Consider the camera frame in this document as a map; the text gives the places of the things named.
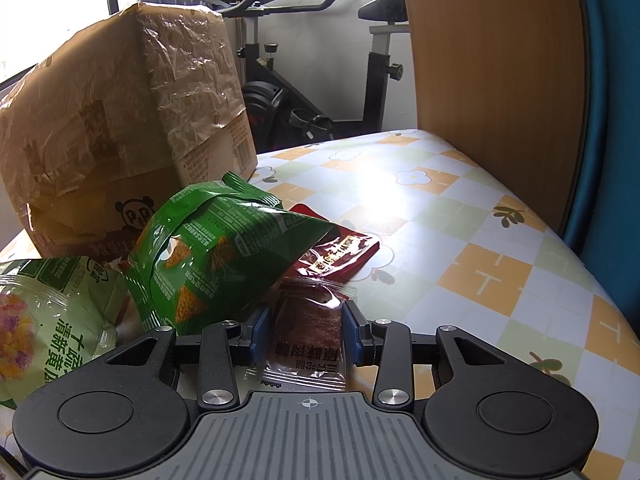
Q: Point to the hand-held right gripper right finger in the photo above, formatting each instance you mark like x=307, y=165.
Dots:
x=350, y=334

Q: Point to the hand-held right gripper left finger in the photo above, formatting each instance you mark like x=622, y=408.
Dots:
x=260, y=334

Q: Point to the brown clear snack packet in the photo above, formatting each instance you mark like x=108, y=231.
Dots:
x=305, y=330

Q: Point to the dark red snack packet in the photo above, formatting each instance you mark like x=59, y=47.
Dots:
x=345, y=252

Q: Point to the dark green chip bag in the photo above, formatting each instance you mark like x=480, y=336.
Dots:
x=225, y=240

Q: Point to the brown cardboard box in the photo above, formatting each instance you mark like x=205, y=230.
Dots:
x=210, y=160

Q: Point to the light green snack bag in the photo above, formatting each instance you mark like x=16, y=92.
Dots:
x=40, y=320

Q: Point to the clear plastic liner bag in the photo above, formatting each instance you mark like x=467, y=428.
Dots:
x=190, y=75

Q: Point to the checkered flower tablecloth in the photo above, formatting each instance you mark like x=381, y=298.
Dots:
x=475, y=240

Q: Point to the black exercise bike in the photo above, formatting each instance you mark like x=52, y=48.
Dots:
x=270, y=90

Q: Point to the wooden board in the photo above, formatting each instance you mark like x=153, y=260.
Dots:
x=500, y=85

